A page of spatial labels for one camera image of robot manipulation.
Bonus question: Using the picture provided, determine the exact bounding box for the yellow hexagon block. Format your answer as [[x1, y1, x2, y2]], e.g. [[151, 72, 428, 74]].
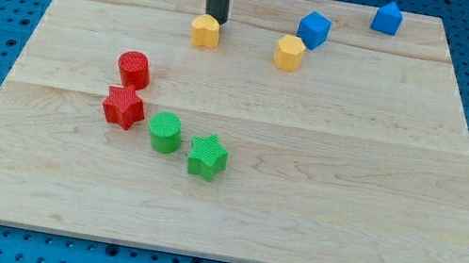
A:
[[273, 34, 306, 72]]

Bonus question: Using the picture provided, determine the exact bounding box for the yellow heart block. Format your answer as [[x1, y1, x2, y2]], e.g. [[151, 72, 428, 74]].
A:
[[190, 14, 220, 49]]

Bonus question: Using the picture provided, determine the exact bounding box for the blue cube block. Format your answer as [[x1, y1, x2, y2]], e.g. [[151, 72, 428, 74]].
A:
[[297, 11, 332, 50]]

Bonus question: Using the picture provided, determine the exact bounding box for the green star block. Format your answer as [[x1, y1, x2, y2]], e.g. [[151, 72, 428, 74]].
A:
[[186, 134, 229, 182]]

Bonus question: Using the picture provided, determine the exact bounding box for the blue pentagon block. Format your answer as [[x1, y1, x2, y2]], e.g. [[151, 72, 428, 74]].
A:
[[370, 1, 404, 36]]

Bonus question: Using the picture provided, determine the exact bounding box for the light wooden board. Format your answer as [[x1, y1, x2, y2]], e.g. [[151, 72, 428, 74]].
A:
[[0, 0, 469, 263]]

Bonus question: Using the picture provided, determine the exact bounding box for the red cylinder block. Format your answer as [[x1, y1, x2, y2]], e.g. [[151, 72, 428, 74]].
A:
[[118, 50, 151, 90]]

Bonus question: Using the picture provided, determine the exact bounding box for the green cylinder block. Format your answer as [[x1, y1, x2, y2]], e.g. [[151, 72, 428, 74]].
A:
[[149, 111, 182, 155]]

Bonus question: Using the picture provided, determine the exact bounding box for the red star block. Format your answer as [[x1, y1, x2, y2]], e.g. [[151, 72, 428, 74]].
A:
[[103, 85, 146, 130]]

